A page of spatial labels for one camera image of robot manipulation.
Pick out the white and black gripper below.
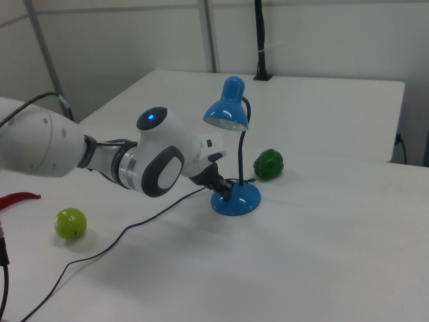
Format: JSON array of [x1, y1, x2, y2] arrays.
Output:
[[182, 132, 235, 202]]

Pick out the grey wall partition post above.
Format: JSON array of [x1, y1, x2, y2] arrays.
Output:
[[25, 0, 75, 120], [203, 0, 219, 73]]

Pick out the dark lamp power cord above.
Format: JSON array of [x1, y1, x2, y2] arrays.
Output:
[[19, 186, 207, 322]]

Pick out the blue desk lamp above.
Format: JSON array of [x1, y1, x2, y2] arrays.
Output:
[[202, 76, 261, 216]]

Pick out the black hanging wall cable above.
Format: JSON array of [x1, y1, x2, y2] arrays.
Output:
[[396, 132, 408, 165]]

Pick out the black cable with connector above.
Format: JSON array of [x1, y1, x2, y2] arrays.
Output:
[[0, 217, 11, 322]]

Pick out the black clamped stand pole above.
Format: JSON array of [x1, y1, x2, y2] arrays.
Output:
[[253, 0, 273, 81]]

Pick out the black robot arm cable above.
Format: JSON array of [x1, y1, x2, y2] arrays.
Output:
[[0, 92, 76, 130]]

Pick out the dark green bell pepper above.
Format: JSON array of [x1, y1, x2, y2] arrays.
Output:
[[253, 149, 285, 181]]

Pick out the white adjacent table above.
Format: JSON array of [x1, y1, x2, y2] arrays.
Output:
[[80, 69, 406, 165]]

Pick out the red chili pepper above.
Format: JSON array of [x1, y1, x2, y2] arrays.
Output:
[[0, 191, 43, 211]]

